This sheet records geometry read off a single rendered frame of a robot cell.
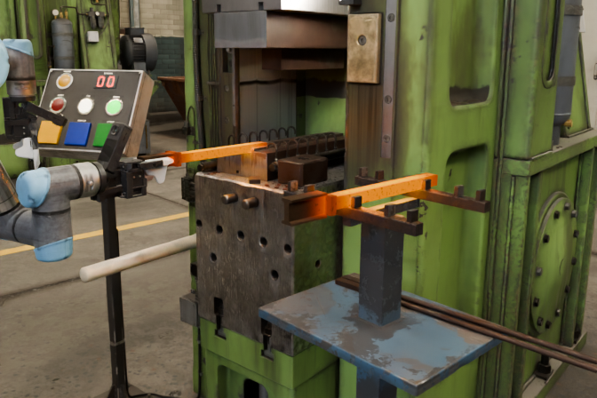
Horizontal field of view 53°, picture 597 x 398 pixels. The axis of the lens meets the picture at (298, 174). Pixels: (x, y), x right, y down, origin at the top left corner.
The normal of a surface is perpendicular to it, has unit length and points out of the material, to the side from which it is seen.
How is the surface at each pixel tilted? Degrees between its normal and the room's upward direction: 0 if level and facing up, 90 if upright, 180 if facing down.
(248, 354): 90
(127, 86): 60
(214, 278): 90
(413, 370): 0
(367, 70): 90
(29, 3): 90
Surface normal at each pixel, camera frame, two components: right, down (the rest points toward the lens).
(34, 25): 0.58, 0.17
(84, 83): -0.22, -0.32
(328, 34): 0.77, 0.14
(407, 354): 0.00, -0.98
